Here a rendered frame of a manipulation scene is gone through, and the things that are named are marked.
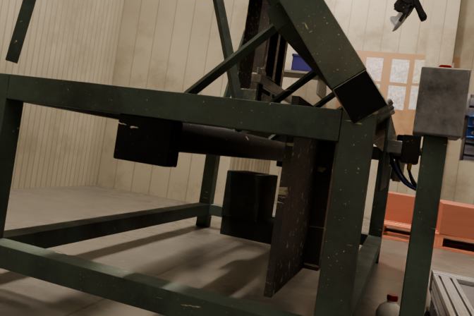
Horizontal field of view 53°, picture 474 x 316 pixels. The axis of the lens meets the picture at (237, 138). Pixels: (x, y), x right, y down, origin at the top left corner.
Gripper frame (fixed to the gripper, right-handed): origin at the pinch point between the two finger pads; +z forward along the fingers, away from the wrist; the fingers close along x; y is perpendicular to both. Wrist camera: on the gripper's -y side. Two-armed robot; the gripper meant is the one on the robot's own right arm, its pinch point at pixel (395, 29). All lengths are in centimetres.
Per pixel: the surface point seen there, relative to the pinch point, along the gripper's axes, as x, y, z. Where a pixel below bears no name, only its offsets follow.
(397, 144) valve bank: 77, -35, 48
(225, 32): 5, 72, 47
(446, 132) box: 105, -43, 40
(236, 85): 4, 50, 66
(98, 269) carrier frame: 101, 17, 137
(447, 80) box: 105, -36, 29
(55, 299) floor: 90, 29, 164
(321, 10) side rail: 104, 4, 30
